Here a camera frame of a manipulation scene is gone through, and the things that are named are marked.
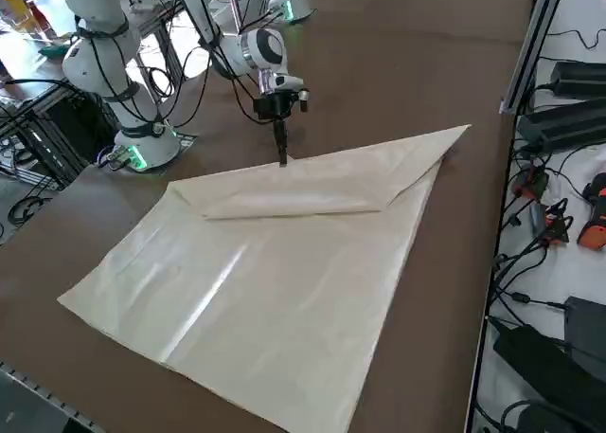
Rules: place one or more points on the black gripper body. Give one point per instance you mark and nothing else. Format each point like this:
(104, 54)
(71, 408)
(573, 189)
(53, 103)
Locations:
(272, 106)

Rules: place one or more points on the cream tablecloth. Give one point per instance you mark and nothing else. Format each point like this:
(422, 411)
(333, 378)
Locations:
(260, 281)

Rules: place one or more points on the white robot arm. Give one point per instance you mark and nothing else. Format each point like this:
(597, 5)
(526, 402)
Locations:
(94, 68)
(291, 2)

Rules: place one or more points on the green plastic item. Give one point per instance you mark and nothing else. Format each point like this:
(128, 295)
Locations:
(54, 50)

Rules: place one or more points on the orange black connector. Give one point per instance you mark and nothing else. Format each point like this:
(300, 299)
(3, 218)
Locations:
(532, 179)

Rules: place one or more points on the grey metal cylinder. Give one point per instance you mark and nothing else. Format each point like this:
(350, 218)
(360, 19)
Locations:
(537, 217)

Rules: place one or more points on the black power adapter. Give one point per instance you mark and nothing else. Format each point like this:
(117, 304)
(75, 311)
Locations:
(558, 125)
(535, 357)
(582, 77)
(587, 324)
(544, 419)

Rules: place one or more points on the yellow box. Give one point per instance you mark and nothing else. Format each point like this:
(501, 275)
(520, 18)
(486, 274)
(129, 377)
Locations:
(14, 6)

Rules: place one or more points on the orange black clamp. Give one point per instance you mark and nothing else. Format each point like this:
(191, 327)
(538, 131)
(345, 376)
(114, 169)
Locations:
(556, 224)

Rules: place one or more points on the orange black power drill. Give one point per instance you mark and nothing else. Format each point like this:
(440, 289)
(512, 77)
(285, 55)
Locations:
(594, 215)

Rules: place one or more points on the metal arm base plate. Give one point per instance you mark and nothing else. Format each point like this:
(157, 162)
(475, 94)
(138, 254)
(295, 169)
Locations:
(187, 141)

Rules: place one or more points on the aluminium frame cart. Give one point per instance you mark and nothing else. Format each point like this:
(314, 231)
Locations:
(33, 175)

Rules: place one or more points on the aluminium profile post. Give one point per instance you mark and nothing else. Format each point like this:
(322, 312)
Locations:
(529, 49)

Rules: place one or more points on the aluminium slotted rail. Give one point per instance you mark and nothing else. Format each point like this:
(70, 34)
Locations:
(47, 397)

